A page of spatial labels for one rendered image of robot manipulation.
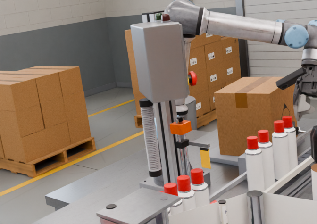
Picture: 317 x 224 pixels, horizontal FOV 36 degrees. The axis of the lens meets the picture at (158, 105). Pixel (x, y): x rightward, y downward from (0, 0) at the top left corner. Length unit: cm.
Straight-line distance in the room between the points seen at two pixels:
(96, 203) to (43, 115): 299
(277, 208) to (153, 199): 32
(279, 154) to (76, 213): 73
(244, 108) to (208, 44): 354
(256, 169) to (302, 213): 39
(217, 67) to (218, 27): 397
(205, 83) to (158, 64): 424
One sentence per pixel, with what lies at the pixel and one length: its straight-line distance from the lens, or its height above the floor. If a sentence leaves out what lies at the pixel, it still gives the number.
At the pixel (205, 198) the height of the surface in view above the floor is 101.
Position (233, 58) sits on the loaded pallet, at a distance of 590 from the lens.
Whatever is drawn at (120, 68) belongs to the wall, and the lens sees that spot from 822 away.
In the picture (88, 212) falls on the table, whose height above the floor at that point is 83.
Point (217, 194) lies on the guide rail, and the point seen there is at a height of 96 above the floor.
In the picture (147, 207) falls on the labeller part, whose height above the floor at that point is 114.
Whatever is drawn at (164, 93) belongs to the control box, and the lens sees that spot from 120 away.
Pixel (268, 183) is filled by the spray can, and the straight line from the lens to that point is 160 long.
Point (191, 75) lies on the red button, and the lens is 123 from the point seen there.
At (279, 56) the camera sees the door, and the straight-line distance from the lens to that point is 633.
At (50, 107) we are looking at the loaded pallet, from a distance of 479.
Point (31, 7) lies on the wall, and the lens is 738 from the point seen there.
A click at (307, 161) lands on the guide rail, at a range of 178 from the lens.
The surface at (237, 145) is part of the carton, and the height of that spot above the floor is 90.
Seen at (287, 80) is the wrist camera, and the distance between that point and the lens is 180.
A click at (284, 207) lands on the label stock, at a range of 118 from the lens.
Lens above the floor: 156
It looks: 13 degrees down
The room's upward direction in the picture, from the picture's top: 7 degrees counter-clockwise
